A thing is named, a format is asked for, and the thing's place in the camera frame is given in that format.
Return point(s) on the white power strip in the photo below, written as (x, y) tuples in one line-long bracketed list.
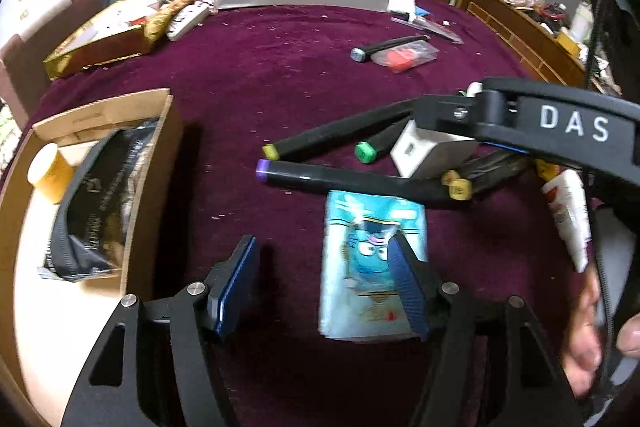
[(185, 22)]

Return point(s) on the gold gift box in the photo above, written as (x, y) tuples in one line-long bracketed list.
[(100, 52)]

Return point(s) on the green-capped black marker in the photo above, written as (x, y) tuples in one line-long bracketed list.
[(367, 152)]

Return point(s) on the clear plastic packet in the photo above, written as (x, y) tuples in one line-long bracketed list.
[(430, 27)]

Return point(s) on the cardboard box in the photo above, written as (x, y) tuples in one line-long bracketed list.
[(150, 187)]

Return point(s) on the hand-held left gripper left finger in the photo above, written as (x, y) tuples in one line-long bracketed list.
[(240, 287)]

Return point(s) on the floral cushion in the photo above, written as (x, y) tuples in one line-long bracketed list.
[(6, 132)]

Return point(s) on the yellow-capped black marker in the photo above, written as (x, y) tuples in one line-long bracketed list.
[(325, 134)]

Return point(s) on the small yellow packet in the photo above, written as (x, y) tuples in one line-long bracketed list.
[(544, 169)]

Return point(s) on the brown chair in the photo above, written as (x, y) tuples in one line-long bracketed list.
[(15, 72)]

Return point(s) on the olive-capped black marker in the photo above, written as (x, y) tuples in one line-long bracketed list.
[(460, 192), (450, 177)]

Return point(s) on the small white box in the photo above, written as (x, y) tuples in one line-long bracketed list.
[(425, 154)]

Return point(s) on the wooden shelf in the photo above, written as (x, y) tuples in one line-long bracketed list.
[(520, 32)]

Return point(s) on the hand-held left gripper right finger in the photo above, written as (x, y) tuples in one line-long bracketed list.
[(407, 287)]

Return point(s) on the yellow paper cup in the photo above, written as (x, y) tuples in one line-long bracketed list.
[(50, 177)]

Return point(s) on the small white item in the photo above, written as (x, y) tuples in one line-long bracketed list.
[(402, 4)]

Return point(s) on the blue cartoon tissue pack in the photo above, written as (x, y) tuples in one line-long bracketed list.
[(350, 267)]

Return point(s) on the grey-capped black marker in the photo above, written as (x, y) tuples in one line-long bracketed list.
[(380, 48)]

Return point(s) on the white tube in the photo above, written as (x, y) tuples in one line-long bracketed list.
[(567, 217)]

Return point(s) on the person's right hand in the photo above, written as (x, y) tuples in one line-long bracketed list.
[(580, 337)]

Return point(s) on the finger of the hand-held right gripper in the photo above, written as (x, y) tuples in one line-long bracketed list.
[(445, 114)]

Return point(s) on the black zipper pouch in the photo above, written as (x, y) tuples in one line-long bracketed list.
[(95, 207)]

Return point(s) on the white container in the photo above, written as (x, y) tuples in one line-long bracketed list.
[(580, 22)]

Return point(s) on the purple-capped black marker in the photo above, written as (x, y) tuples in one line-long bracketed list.
[(325, 177)]

